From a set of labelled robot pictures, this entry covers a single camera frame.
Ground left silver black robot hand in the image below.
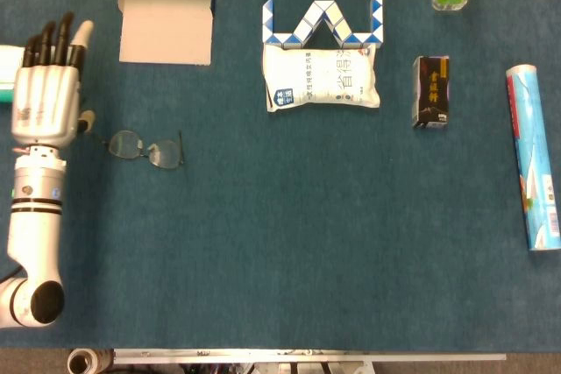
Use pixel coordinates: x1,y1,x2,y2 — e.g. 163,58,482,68
11,11,96,150

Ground thin-framed eyeglasses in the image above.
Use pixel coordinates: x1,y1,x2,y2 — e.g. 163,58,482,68
89,130,185,170

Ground green wet wipes pack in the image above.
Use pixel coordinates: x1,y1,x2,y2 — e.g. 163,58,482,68
0,44,25,106

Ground open blue white cardboard box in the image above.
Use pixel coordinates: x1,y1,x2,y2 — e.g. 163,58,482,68
117,0,217,68

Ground teal felt tablecloth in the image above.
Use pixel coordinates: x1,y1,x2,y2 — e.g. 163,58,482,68
0,0,561,354

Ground white snack bag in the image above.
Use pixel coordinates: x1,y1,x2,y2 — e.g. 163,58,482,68
262,43,381,114

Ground blue white snake puzzle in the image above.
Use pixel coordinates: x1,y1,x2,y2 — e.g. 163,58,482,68
261,0,385,50

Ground black drink carton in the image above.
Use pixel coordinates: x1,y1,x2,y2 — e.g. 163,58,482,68
411,55,451,131

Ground blue cling film roll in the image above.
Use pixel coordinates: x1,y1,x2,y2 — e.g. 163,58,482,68
505,64,561,252

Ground silver metal table rail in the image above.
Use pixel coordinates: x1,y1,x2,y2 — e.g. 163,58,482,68
111,347,508,365

